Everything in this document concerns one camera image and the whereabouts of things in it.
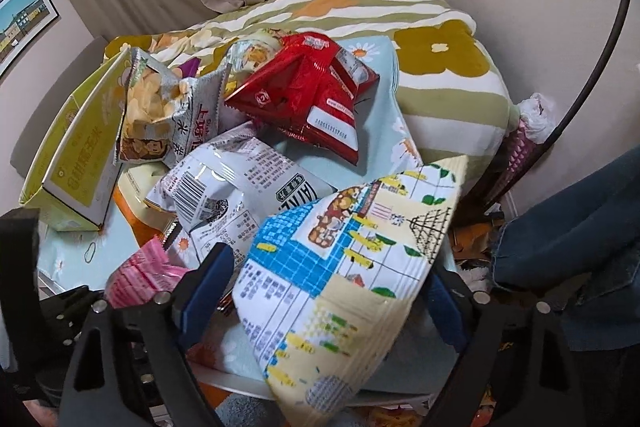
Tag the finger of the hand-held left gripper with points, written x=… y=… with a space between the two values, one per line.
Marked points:
x=67 y=314

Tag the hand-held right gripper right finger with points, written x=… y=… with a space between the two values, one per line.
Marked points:
x=447 y=309

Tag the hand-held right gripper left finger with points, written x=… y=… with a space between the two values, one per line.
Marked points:
x=205 y=289

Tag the pink snack packet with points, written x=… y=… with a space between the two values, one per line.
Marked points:
x=142 y=274

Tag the yellow blue white snack bag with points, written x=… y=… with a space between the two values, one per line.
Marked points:
x=350 y=267

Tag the red snack bag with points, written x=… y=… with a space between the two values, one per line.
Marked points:
x=300 y=92

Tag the purple potato chips bag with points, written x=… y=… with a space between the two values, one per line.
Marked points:
x=190 y=68

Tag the orange black packet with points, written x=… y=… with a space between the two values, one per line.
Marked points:
x=470 y=242

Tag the white snack bag with barcode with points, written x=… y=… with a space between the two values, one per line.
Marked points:
x=230 y=187

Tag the cream snack bag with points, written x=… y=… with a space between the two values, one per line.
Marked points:
x=135 y=184

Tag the person's denim-clad leg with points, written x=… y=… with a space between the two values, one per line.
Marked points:
x=575 y=232

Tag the pink patterned bag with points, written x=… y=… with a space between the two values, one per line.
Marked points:
x=515 y=157

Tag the silver potato chips bag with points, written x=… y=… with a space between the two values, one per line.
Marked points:
x=155 y=112

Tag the white plastic bag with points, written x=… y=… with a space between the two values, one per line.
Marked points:
x=537 y=114

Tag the pale yellow snack bag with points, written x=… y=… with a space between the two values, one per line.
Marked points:
x=252 y=52

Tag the striped floral blanket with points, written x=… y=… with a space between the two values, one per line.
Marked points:
x=440 y=52

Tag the framed wall picture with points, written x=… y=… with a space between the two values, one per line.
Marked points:
x=22 y=22

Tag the black curved metal frame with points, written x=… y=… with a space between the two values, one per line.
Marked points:
x=602 y=57

